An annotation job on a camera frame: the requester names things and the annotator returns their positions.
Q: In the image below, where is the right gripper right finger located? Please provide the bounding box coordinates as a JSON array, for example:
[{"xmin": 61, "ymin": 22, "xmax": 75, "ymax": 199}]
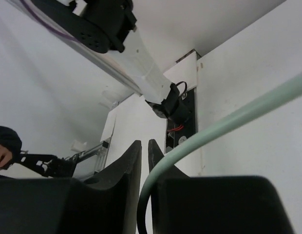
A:
[{"xmin": 148, "ymin": 138, "xmax": 296, "ymax": 234}]

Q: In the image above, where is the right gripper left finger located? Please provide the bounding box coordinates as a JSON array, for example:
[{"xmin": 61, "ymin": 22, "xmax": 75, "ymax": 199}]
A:
[{"xmin": 0, "ymin": 140, "xmax": 142, "ymax": 234}]

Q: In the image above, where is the pale green headphone cable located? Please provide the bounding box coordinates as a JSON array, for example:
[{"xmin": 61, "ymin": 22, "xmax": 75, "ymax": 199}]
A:
[{"xmin": 136, "ymin": 69, "xmax": 302, "ymax": 234}]

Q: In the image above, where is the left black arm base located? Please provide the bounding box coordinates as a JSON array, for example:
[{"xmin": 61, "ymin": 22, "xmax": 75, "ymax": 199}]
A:
[{"xmin": 164, "ymin": 81, "xmax": 198, "ymax": 153}]

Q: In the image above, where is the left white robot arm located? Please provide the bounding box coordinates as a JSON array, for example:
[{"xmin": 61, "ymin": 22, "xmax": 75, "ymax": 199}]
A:
[{"xmin": 32, "ymin": 0, "xmax": 190, "ymax": 125}]

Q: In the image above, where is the person's hand outside enclosure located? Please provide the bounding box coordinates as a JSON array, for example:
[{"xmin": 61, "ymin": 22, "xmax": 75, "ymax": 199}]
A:
[{"xmin": 0, "ymin": 145, "xmax": 13, "ymax": 168}]

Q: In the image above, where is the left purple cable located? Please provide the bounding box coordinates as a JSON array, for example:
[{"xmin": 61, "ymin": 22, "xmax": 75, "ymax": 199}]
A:
[{"xmin": 19, "ymin": 0, "xmax": 77, "ymax": 43}]

